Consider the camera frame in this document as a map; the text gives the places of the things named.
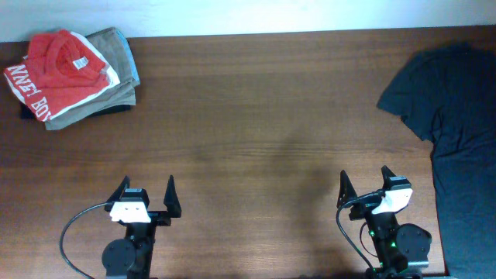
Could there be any dark green t-shirt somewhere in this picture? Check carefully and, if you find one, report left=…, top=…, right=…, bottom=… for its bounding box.
left=377, top=43, right=495, bottom=278

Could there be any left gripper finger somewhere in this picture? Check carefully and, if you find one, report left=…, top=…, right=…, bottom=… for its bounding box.
left=105, top=176, right=130, bottom=205
left=164, top=175, right=181, bottom=218

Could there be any black folded garment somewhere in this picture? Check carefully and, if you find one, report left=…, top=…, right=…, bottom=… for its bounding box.
left=19, top=103, right=132, bottom=120

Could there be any red folded t-shirt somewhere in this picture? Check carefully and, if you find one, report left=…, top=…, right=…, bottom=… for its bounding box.
left=3, top=29, right=110, bottom=122

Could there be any light blue folded garment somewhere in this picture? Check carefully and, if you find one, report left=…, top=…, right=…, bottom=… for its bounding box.
left=115, top=29, right=140, bottom=86

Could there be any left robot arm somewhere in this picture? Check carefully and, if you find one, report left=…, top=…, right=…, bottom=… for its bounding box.
left=102, top=176, right=182, bottom=279

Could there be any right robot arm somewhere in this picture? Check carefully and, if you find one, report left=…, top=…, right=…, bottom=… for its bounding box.
left=336, top=166, right=432, bottom=279

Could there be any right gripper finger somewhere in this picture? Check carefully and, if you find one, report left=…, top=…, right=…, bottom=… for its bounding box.
left=336, top=170, right=357, bottom=208
left=381, top=165, right=395, bottom=190

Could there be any khaki folded garment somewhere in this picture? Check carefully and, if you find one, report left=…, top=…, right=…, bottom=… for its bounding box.
left=45, top=27, right=136, bottom=130

